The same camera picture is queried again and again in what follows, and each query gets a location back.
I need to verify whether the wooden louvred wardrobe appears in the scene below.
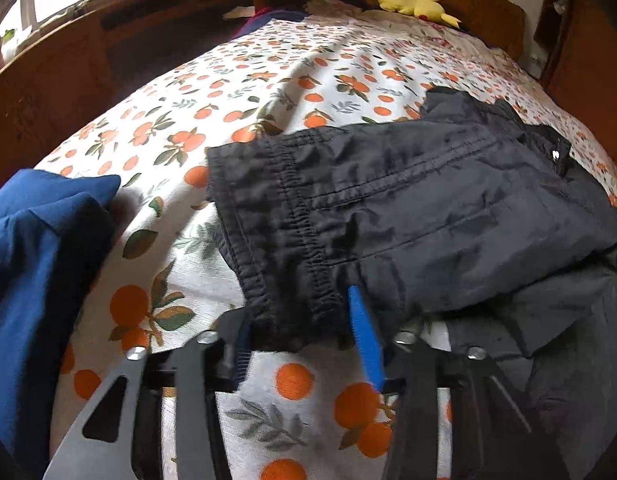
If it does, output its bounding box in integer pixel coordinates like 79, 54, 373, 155
534, 0, 617, 167

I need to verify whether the wooden desk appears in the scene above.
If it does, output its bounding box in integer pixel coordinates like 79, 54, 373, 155
0, 0, 243, 187

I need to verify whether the orange-print white bedsheet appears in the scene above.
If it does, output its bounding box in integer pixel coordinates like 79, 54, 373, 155
40, 12, 617, 479

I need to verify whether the yellow plush toy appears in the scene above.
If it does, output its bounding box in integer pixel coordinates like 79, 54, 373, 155
378, 0, 462, 29

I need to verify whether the black jacket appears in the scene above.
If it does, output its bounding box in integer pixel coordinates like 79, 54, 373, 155
208, 88, 617, 479

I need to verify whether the blue folded garment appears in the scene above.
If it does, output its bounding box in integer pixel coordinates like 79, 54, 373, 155
0, 169, 121, 476

